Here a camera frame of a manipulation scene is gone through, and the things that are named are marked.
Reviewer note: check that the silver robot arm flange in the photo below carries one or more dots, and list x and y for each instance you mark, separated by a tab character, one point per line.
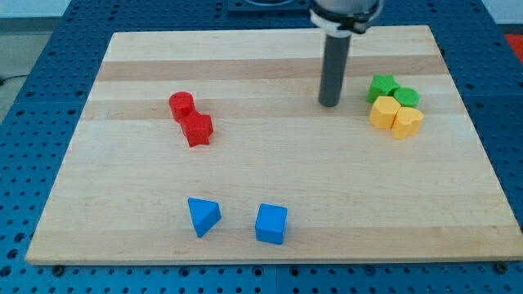
342	18

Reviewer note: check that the wooden board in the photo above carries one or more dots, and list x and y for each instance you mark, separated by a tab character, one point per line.
354	193

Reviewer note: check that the red star block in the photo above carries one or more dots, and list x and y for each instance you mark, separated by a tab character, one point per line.
197	128

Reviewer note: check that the blue cube block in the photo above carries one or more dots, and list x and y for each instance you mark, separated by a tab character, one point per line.
270	224

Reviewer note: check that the blue triangular prism block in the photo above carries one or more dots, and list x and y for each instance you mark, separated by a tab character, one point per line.
204	215

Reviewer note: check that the red cylinder block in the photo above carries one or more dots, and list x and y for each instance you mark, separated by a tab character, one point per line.
181	104

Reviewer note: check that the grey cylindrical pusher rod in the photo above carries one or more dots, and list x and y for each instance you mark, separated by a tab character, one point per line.
333	70

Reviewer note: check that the yellow hexagon block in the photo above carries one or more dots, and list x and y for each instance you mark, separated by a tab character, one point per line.
383	112

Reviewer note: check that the green star block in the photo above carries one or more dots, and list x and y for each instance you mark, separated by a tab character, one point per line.
381	85

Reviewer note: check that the yellow heart block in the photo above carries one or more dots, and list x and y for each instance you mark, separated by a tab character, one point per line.
407	122

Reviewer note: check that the green cylinder block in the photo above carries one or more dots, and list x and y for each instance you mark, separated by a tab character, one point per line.
407	97

